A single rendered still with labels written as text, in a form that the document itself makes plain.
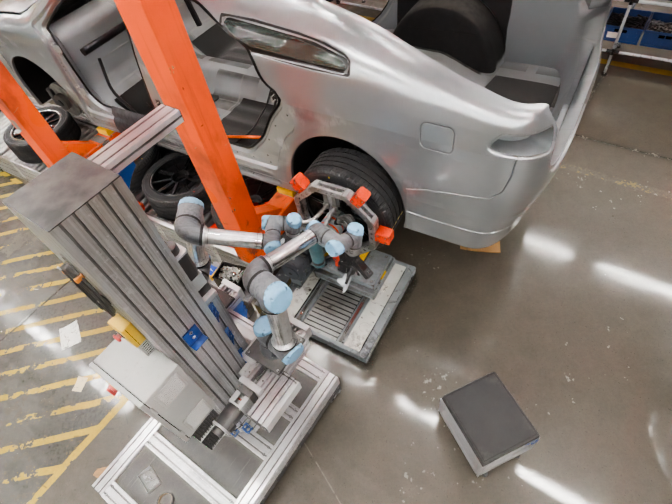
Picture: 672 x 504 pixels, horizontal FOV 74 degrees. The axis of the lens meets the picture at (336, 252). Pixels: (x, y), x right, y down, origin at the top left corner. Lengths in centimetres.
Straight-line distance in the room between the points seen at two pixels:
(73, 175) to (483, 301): 268
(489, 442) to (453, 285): 124
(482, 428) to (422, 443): 45
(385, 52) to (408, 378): 196
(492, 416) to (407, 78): 178
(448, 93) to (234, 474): 226
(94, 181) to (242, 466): 186
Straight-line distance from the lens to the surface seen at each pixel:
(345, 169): 251
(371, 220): 249
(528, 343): 327
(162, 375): 196
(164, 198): 380
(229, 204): 258
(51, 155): 417
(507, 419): 267
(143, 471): 301
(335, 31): 233
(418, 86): 215
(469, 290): 340
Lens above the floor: 282
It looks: 51 degrees down
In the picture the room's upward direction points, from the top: 11 degrees counter-clockwise
